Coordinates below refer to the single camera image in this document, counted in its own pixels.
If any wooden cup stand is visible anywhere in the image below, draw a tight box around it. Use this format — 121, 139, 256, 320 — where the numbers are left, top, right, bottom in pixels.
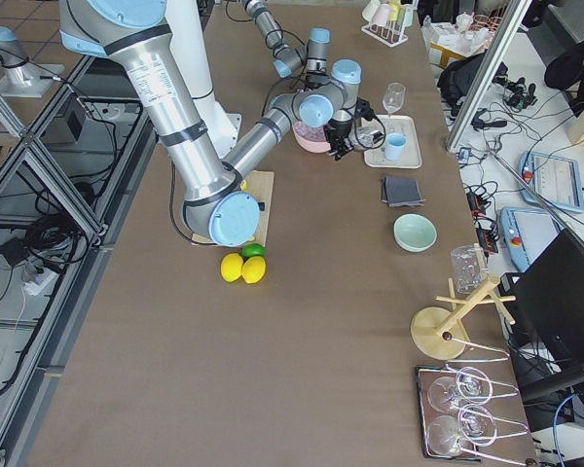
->
410, 242, 517, 360

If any blue cup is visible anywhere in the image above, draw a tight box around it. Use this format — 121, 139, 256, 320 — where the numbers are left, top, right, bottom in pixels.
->
383, 132, 407, 161

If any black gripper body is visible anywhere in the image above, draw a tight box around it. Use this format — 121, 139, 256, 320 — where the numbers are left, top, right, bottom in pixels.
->
323, 99, 373, 161
304, 73, 329, 90

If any green bowl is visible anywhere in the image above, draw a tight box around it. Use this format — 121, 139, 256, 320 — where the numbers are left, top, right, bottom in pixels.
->
393, 213, 438, 253

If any cream serving tray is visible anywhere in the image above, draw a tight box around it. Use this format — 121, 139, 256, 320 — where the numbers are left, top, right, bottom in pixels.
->
359, 115, 422, 169

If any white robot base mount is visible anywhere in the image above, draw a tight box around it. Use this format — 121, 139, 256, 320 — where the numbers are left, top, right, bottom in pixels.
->
209, 101, 242, 159

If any black framed tray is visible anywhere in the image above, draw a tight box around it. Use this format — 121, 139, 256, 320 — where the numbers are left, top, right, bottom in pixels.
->
414, 364, 539, 461

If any yellow lemon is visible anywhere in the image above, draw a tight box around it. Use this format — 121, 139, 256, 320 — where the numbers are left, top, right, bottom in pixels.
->
220, 253, 244, 282
241, 256, 267, 284

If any wooden cutting board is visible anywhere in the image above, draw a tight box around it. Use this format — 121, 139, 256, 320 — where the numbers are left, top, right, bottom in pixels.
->
180, 163, 274, 247

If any clear wine glass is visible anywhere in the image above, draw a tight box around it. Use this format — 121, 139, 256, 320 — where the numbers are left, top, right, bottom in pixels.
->
383, 83, 406, 117

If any white wire rack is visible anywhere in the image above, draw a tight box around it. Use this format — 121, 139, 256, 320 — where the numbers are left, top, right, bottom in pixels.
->
361, 0, 418, 48

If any black monitor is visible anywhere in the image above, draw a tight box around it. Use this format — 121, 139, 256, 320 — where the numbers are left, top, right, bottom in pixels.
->
515, 230, 584, 401

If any clear ice cubes pile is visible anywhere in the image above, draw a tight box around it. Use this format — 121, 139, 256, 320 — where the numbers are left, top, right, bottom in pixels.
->
294, 122, 325, 142

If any hanging glass mug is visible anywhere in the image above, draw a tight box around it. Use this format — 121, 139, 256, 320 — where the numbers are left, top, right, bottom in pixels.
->
451, 244, 483, 294

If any blue teach pendant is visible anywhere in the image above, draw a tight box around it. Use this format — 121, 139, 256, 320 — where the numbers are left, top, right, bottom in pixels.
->
499, 207, 561, 272
519, 151, 584, 213

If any metal ice scoop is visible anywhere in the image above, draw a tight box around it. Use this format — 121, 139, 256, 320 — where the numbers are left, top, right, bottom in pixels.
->
350, 126, 384, 151

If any upside-down wine glass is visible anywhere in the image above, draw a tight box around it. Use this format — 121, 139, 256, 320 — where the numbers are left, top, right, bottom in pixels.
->
425, 404, 529, 461
426, 367, 520, 414

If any grey folded cloth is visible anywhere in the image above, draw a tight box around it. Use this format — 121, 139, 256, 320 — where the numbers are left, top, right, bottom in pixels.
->
381, 175, 425, 207

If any pink bowl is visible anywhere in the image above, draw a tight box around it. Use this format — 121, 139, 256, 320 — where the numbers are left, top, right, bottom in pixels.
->
292, 121, 331, 153

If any pink cup on rack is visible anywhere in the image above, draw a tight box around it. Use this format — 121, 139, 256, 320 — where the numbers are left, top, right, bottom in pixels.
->
366, 1, 392, 26

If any green lime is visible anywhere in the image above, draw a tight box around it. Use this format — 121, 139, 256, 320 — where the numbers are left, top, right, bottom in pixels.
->
241, 243, 265, 259

